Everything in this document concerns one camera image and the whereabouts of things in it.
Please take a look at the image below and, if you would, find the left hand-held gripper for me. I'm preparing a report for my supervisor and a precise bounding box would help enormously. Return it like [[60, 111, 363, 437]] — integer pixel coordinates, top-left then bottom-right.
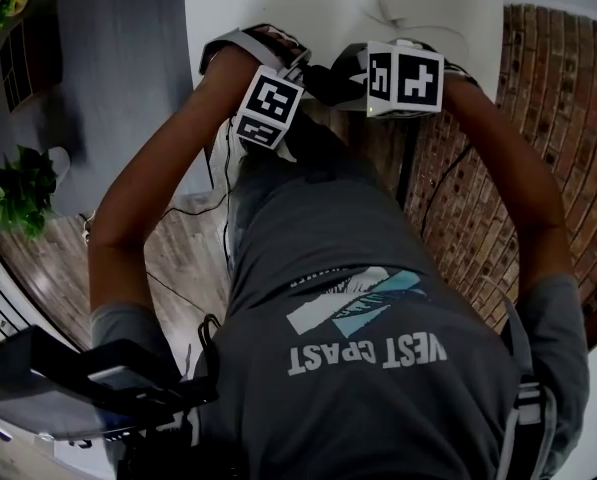
[[199, 23, 313, 150]]

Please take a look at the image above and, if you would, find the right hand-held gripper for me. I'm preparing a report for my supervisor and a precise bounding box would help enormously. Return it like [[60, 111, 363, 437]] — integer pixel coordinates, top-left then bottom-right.
[[330, 39, 447, 119]]

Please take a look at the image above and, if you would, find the person's left forearm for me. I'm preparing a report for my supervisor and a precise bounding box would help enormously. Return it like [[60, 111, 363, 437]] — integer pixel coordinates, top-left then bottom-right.
[[88, 46, 260, 322]]

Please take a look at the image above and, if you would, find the person's right forearm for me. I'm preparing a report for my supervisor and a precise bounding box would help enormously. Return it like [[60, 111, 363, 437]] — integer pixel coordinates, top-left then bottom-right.
[[440, 78, 575, 292]]

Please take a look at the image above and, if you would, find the person's left hand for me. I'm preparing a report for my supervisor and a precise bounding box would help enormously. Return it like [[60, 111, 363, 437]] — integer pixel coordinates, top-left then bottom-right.
[[250, 23, 309, 67]]

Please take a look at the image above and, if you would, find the brown wooden desk organizer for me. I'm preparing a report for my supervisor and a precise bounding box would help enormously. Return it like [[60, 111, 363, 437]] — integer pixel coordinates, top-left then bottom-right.
[[0, 14, 62, 115]]

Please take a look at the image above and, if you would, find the green leafy potted plant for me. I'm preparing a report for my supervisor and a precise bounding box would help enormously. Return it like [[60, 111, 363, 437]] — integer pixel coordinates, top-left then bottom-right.
[[0, 144, 72, 242]]

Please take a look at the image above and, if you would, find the person's grey t-shirt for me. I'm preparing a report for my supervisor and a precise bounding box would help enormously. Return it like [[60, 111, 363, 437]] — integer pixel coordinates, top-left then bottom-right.
[[90, 157, 592, 480]]

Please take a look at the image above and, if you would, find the black floor cable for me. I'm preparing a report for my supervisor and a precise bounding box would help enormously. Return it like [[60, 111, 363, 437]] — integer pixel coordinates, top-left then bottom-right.
[[162, 117, 235, 275]]

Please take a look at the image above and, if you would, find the white floor cable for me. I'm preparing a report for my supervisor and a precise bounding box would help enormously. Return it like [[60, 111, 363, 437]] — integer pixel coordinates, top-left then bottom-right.
[[80, 211, 100, 247]]

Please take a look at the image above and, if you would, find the grey backpack strap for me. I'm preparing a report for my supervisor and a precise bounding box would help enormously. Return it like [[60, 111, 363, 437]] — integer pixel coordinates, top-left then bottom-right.
[[497, 295, 559, 480]]

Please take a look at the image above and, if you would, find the black chest rig mount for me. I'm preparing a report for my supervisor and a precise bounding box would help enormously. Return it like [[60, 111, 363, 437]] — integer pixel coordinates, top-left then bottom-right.
[[112, 312, 225, 480]]

